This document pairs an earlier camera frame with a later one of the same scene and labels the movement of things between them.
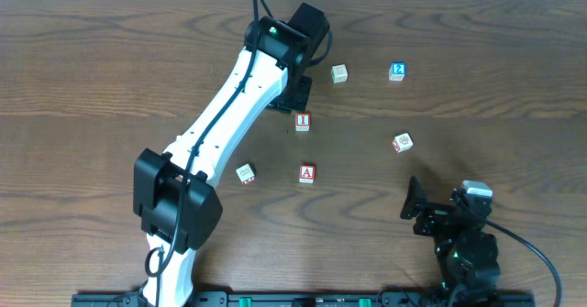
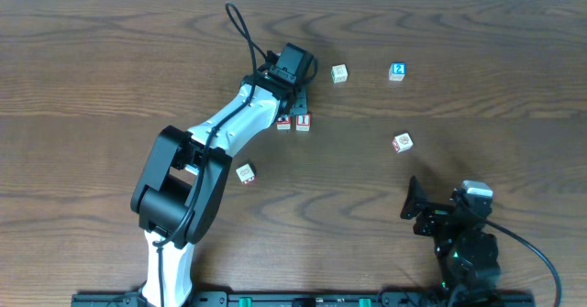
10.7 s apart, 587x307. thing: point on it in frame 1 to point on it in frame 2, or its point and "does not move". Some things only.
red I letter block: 303,122 does not move
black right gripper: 431,213 does not move
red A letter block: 307,173 to 284,125
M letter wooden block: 403,142 does not move
